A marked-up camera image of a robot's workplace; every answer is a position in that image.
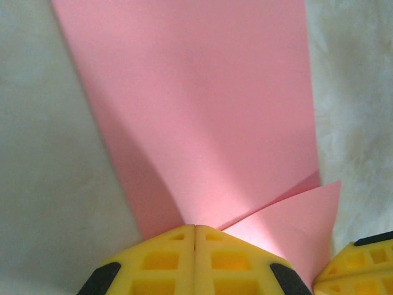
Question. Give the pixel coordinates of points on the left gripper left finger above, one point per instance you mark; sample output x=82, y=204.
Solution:
x=159, y=264

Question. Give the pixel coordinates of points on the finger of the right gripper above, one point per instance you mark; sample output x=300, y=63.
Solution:
x=353, y=287
x=365, y=258

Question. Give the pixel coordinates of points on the pink paper sheet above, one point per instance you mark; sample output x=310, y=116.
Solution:
x=199, y=107

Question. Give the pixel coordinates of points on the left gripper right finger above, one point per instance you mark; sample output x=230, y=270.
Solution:
x=230, y=264

